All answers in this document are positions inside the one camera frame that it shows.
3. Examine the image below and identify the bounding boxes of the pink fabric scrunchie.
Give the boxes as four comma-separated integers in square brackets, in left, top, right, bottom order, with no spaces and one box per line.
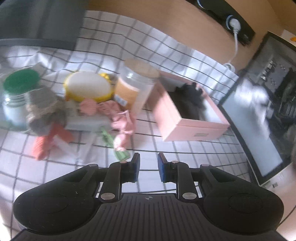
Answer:
[80,99,136,146]

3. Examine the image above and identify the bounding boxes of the green-lidded glass jar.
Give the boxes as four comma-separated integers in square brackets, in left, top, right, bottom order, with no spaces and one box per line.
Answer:
[2,68,40,131]

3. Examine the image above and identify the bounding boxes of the black monitor screen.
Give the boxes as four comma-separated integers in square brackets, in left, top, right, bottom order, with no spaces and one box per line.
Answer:
[219,32,295,185]

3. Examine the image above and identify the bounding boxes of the white black-checked tablecloth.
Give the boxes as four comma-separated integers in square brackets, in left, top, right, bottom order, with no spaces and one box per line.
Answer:
[1,11,249,240]

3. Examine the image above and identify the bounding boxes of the white plug with cable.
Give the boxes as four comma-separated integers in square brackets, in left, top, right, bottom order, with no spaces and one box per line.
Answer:
[223,18,241,72]

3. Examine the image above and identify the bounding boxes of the clear jar with wooden lid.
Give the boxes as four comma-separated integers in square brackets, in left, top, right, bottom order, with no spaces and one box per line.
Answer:
[113,59,159,116]

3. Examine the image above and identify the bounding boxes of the grey orange knitted sock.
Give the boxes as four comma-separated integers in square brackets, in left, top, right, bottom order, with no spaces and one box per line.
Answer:
[24,86,74,160]

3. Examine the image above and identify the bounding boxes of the black cloth in box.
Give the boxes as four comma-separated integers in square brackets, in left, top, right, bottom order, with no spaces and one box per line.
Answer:
[169,82,205,120]

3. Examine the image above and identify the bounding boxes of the green fabric piece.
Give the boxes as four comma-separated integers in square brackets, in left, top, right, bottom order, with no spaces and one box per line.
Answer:
[101,128,130,163]

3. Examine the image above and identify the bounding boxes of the black wall power strip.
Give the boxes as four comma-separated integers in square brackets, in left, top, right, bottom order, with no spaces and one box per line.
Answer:
[188,0,255,46]

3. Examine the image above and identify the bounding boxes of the round yellow scrubbing sponge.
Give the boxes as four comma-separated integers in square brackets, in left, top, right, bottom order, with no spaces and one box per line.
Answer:
[63,71,113,102]

